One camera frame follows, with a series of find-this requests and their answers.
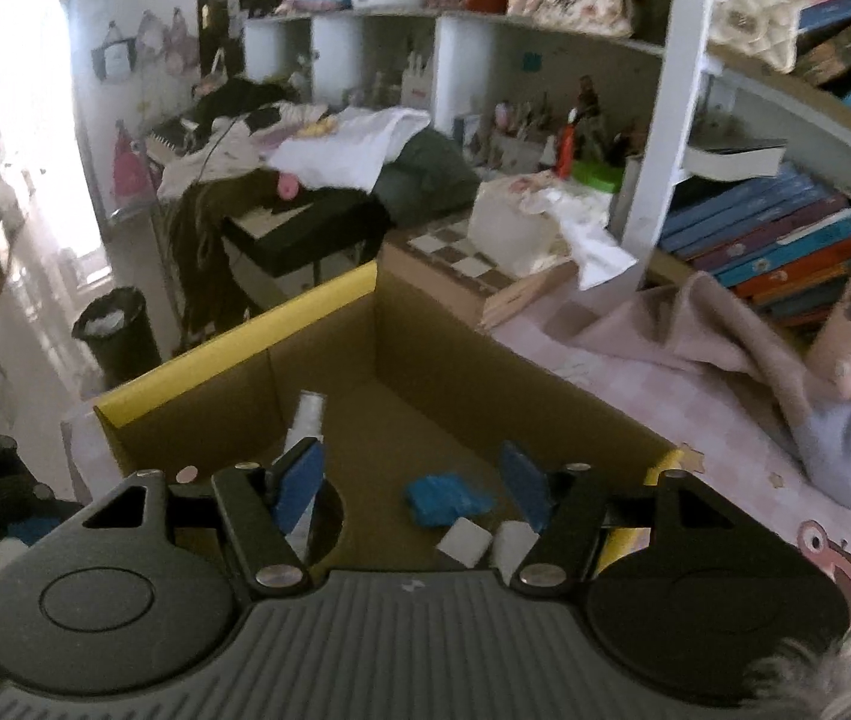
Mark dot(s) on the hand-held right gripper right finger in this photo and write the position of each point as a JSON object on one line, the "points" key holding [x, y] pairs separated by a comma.
{"points": [[527, 491]]}

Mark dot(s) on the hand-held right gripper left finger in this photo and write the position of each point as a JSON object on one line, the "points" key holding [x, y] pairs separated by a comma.
{"points": [[298, 484]]}

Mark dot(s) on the white tube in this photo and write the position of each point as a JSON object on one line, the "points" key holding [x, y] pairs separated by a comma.
{"points": [[305, 420]]}

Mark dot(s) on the white cube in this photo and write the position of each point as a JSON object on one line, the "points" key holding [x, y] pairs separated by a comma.
{"points": [[467, 540]]}

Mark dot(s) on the blue packet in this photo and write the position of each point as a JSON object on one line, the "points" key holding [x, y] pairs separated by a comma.
{"points": [[444, 499]]}

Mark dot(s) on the yellow cardboard box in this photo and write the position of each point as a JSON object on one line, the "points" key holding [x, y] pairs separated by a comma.
{"points": [[395, 420]]}

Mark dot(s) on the black trash bin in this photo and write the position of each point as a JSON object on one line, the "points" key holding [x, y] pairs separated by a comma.
{"points": [[114, 330]]}

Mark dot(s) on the wooden chessboard box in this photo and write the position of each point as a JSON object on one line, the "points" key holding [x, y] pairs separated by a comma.
{"points": [[470, 270]]}

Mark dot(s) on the black flat case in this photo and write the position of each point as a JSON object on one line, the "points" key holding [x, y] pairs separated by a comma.
{"points": [[298, 232]]}

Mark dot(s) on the grey and pink cloth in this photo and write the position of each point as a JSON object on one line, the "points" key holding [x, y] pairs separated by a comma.
{"points": [[733, 345]]}

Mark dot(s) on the brown garment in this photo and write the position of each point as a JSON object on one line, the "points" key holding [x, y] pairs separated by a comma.
{"points": [[208, 240]]}

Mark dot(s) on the white tissue bag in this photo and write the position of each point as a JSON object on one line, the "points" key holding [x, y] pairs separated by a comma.
{"points": [[530, 229]]}

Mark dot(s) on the dark green cloth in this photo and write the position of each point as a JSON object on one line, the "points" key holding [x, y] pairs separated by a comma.
{"points": [[425, 172]]}

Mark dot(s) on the white cloth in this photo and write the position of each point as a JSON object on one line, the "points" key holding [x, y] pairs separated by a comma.
{"points": [[350, 146]]}

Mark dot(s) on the red bottle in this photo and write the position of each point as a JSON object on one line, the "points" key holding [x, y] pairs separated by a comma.
{"points": [[566, 150]]}

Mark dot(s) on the grey fluffy fur trim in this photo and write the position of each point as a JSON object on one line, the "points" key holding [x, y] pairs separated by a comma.
{"points": [[830, 660]]}

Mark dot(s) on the row of blue books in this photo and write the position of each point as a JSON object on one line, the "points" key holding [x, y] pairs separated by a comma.
{"points": [[770, 232]]}

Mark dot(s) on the white bookshelf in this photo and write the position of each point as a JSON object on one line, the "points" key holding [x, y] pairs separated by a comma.
{"points": [[669, 127]]}

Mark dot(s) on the thick dark-covered book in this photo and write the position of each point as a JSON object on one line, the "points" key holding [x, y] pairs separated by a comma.
{"points": [[733, 157]]}

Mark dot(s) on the white cubby shelf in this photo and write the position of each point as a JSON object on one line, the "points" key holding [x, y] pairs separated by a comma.
{"points": [[470, 67]]}

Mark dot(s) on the cream quilted handbag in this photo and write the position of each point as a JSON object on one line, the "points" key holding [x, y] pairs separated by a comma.
{"points": [[755, 15]]}

